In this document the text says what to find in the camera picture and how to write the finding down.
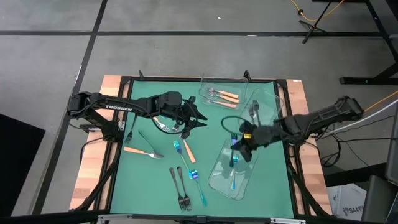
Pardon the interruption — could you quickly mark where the silver utensil handle left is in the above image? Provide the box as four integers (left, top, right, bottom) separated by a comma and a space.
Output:
169, 167, 187, 212

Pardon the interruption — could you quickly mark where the black tripod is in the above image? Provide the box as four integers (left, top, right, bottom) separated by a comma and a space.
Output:
298, 0, 334, 45

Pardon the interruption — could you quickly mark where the white cardboard box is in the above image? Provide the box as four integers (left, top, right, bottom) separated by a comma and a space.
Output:
326, 182, 368, 222

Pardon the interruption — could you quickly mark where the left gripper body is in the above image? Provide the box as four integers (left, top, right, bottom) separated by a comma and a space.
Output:
174, 96, 196, 140

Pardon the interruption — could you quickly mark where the black floor cable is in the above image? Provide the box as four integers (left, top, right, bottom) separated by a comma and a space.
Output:
317, 114, 396, 169

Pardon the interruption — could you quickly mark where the dark grey chair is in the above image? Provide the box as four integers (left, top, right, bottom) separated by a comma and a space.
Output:
360, 104, 398, 224

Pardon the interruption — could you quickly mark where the green table mat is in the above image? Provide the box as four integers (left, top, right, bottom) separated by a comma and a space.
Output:
109, 79, 295, 219

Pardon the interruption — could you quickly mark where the black floor stand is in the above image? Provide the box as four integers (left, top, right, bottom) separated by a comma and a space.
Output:
312, 0, 398, 85

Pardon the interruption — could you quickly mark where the clear plastic bin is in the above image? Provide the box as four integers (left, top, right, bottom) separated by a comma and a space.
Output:
244, 88, 285, 139
207, 136, 260, 201
198, 76, 249, 109

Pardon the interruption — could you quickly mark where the black table frame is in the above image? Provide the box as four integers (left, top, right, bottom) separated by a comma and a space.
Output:
96, 70, 307, 218

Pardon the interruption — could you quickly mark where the black rig crossbar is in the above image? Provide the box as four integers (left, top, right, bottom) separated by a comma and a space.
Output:
0, 210, 398, 224

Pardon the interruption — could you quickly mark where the black floor mat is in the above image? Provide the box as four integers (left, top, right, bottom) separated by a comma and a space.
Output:
0, 113, 47, 218

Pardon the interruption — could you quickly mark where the orange cord with yellow plug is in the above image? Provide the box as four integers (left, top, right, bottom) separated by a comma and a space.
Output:
363, 90, 398, 113

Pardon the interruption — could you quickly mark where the black stand foot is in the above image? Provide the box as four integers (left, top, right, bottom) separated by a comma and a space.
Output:
323, 161, 388, 187

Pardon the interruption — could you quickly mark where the black rig strut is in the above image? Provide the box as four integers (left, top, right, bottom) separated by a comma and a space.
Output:
74, 146, 124, 215
287, 152, 332, 217

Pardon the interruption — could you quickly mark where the black cable loop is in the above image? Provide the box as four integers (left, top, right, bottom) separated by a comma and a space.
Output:
149, 99, 200, 135
220, 115, 249, 136

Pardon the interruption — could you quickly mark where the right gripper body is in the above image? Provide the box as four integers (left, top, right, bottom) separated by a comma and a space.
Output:
239, 121, 274, 149

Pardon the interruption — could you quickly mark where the white cable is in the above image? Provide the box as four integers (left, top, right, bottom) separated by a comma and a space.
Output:
320, 98, 398, 138

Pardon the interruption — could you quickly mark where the orange extension cord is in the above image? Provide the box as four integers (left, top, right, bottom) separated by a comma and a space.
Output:
289, 0, 346, 22

